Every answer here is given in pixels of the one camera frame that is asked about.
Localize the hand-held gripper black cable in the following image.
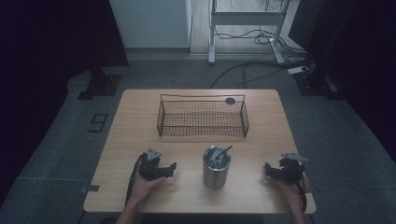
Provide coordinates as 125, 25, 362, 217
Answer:
290, 167, 308, 215
125, 153, 145, 206

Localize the tangle of black cables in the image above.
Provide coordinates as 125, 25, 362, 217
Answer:
214, 27, 309, 58

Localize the steel tumbler with lid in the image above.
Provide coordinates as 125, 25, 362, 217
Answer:
202, 145, 232, 189

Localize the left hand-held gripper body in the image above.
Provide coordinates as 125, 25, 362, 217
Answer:
137, 147, 166, 182

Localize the person's left hand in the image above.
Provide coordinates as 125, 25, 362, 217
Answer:
128, 173, 168, 207

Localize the white desk frame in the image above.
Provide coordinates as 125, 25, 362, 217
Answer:
207, 0, 292, 65

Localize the dark curtain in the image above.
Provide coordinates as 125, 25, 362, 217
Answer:
0, 0, 130, 203
289, 0, 396, 155

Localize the white power strip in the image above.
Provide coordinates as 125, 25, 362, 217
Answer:
286, 64, 310, 76

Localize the black straw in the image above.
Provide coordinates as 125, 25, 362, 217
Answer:
215, 145, 233, 161

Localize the person's right hand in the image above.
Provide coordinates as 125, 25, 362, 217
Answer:
275, 173, 311, 214

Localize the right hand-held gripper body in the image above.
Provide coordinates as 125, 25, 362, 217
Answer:
274, 151, 309, 187

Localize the grey tape strip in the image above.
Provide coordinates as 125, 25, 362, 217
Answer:
80, 184, 101, 193

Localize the dark wire mesh basket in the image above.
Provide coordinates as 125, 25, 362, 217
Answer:
156, 93, 250, 139

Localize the right hand-held gripper black cable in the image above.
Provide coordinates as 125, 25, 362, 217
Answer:
290, 167, 308, 215

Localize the white panel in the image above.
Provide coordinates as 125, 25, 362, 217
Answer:
108, 0, 192, 49

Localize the left hand-held gripper black cable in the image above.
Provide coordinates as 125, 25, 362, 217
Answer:
125, 153, 145, 206

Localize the black stand base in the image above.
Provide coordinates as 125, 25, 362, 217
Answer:
77, 66, 123, 101
293, 68, 344, 101

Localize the long black floor cable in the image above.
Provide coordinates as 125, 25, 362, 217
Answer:
209, 58, 314, 90

